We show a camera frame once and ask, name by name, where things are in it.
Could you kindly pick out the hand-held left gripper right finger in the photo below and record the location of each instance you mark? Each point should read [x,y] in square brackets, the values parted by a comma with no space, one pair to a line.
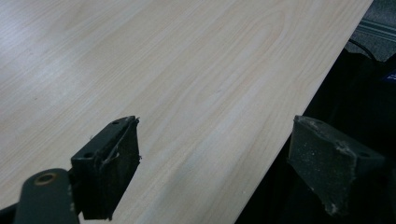
[327,168]

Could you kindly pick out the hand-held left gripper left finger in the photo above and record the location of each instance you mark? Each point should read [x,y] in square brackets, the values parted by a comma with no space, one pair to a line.
[106,168]

